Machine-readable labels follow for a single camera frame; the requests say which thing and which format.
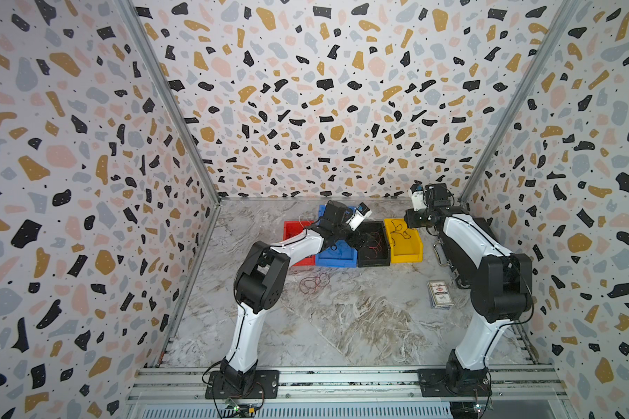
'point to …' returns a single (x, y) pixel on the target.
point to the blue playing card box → (438, 294)
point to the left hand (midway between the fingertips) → (368, 227)
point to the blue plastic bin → (349, 257)
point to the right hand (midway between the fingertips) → (409, 214)
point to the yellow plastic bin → (405, 243)
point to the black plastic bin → (374, 252)
